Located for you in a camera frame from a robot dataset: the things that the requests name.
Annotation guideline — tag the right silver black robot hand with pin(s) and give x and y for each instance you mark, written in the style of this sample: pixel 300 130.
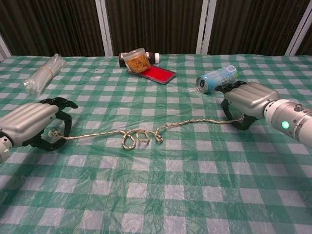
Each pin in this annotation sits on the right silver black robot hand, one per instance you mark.
pixel 246 100

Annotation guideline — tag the clear jar with orange contents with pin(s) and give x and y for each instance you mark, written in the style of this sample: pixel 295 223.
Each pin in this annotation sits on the clear jar with orange contents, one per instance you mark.
pixel 136 61

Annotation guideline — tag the red ink pad case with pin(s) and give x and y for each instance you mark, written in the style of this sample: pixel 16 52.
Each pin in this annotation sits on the red ink pad case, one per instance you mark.
pixel 158 74

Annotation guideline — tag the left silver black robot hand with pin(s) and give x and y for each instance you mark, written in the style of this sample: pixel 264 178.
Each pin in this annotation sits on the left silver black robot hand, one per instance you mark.
pixel 29 119

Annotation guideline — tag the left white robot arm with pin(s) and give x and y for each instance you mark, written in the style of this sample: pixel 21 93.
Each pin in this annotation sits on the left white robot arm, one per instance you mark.
pixel 4 147

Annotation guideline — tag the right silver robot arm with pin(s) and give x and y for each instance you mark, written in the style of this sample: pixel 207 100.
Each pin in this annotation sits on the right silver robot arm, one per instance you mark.
pixel 288 119

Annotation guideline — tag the dark brown bottle white cap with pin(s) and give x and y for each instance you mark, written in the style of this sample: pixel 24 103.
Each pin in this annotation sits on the dark brown bottle white cap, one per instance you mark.
pixel 152 57

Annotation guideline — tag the green white checkered tablecloth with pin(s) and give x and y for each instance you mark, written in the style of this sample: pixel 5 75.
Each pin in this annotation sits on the green white checkered tablecloth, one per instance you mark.
pixel 156 158

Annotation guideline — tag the bundle of clear straws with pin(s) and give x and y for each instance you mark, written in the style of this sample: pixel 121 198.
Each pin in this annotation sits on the bundle of clear straws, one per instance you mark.
pixel 44 74

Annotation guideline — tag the light blue drink can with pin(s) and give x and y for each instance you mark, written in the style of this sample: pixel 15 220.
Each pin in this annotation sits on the light blue drink can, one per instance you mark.
pixel 215 79

